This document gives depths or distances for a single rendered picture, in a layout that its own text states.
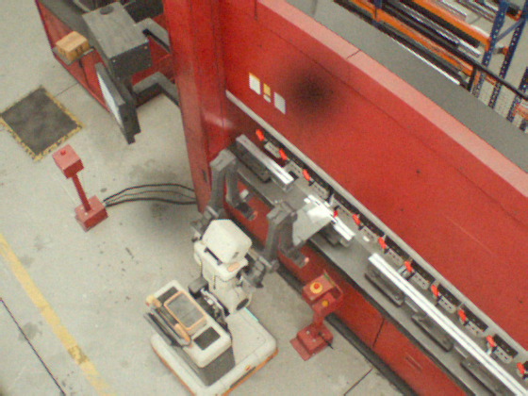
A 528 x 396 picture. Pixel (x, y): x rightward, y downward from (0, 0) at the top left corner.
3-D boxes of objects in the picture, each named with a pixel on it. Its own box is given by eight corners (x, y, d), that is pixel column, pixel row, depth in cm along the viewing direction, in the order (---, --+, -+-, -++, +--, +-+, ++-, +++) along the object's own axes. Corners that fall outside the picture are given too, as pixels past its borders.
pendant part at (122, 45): (107, 109, 408) (81, 14, 340) (139, 94, 415) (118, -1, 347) (134, 156, 382) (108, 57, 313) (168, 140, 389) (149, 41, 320)
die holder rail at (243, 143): (237, 147, 412) (236, 139, 405) (243, 143, 415) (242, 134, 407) (286, 192, 389) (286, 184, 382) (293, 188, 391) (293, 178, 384)
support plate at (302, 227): (278, 225, 361) (278, 224, 360) (311, 202, 371) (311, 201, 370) (299, 245, 353) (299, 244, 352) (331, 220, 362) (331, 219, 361)
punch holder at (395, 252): (381, 250, 327) (385, 234, 314) (390, 241, 330) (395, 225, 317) (400, 267, 320) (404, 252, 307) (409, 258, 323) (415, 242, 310)
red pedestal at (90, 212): (74, 217, 488) (44, 155, 421) (97, 201, 497) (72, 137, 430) (85, 233, 479) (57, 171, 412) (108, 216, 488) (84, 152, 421)
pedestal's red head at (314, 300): (301, 296, 369) (302, 283, 355) (321, 283, 374) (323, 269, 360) (320, 319, 359) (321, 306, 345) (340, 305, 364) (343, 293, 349)
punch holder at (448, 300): (432, 296, 309) (438, 282, 295) (441, 287, 312) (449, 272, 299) (451, 314, 302) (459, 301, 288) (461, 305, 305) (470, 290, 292)
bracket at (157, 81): (131, 94, 410) (129, 87, 405) (159, 77, 419) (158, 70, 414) (162, 124, 392) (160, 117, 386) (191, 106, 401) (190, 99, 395)
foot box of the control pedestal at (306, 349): (288, 340, 420) (288, 335, 410) (317, 322, 428) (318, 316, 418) (305, 361, 410) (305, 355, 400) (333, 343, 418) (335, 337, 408)
